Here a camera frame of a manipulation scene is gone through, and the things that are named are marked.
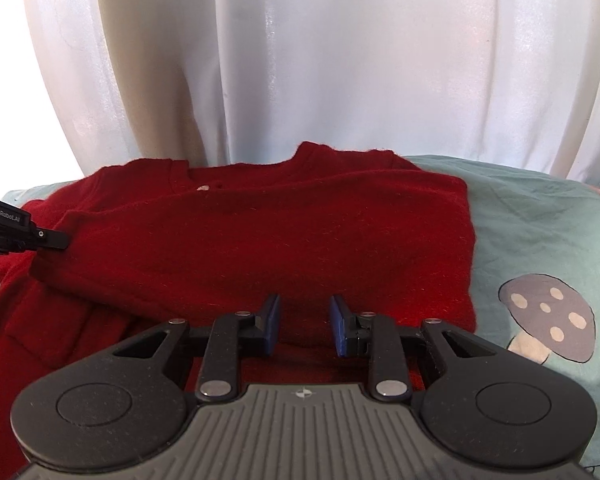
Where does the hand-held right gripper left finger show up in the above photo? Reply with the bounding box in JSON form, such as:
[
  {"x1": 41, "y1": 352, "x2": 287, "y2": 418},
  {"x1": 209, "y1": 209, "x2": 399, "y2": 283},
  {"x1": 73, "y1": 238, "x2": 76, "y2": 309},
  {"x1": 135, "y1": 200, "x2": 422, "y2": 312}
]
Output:
[{"x1": 112, "y1": 293, "x2": 281, "y2": 403}]

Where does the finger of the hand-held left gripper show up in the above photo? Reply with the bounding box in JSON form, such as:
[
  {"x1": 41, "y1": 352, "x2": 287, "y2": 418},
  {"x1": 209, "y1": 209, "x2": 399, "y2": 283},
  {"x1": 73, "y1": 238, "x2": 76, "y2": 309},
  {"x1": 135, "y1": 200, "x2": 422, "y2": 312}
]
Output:
[{"x1": 28, "y1": 228, "x2": 72, "y2": 251}]

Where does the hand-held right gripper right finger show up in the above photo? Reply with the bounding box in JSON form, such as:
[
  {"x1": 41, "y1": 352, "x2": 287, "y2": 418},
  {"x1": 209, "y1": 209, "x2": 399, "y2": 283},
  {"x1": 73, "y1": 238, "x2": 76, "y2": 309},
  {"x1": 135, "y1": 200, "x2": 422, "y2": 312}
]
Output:
[{"x1": 328, "y1": 294, "x2": 492, "y2": 403}]

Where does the red knit sweater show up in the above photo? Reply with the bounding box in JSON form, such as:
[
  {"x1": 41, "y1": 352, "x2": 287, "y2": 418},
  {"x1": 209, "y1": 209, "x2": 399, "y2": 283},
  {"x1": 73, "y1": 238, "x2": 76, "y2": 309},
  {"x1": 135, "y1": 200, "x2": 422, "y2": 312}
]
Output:
[{"x1": 0, "y1": 141, "x2": 477, "y2": 405}]

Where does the green mushroom print bed sheet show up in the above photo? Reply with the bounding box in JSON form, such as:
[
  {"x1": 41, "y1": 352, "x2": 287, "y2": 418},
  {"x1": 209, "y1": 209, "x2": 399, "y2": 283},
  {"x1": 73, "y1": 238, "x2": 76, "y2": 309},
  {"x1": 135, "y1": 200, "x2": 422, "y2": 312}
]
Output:
[{"x1": 0, "y1": 154, "x2": 600, "y2": 480}]

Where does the white curtain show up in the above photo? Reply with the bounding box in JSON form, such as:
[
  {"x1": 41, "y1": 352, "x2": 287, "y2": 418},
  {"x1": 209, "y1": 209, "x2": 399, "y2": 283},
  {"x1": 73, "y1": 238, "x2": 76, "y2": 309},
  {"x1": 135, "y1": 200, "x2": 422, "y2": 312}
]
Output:
[{"x1": 0, "y1": 0, "x2": 600, "y2": 195}]

